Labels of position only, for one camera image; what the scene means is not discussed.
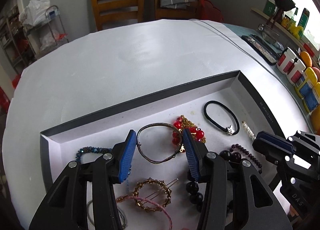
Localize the orange bottle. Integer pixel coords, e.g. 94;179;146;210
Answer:
310;105;320;134

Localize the white plastic bag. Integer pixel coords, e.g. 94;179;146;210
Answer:
19;0;50;27

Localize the grey shallow box tray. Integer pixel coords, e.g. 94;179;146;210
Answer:
40;71;283;189

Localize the black hair tie with charm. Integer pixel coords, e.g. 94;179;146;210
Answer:
203;100;241;136

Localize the grey cable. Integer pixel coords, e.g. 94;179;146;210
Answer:
191;19;281;81

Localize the pearl hair clip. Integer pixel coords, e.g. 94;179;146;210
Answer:
241;121;256;141

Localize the wooden chair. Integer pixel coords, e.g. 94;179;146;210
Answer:
153;0;203;20
91;0;144;31

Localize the dark purple beaded bracelet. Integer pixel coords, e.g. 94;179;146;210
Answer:
229;143;263;174

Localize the white bottle red label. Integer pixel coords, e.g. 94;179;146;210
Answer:
286;59;306;85
276;47;297;75

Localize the yellow bottle blue label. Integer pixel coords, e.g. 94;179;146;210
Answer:
303;87;319;113
294;67;318;98

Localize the gold ring hair pin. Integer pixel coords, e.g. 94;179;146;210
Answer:
131;178;179;213

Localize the thin metal bangle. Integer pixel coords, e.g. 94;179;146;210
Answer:
136;122;183;164

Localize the large black bead bracelet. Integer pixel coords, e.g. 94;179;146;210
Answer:
185;149;242;212

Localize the wheeled metal cart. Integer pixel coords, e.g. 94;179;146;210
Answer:
23;5;69;60

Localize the metal shelf rack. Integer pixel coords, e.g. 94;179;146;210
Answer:
1;5;35;75

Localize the red bead gold chain necklace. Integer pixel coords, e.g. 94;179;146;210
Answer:
171;115;207;152

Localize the white table mat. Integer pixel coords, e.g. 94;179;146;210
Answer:
3;20;309;228

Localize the blue beaded bracelet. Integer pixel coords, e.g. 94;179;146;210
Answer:
75;145;113;163

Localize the pink cord bracelet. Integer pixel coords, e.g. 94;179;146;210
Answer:
116;194;174;230

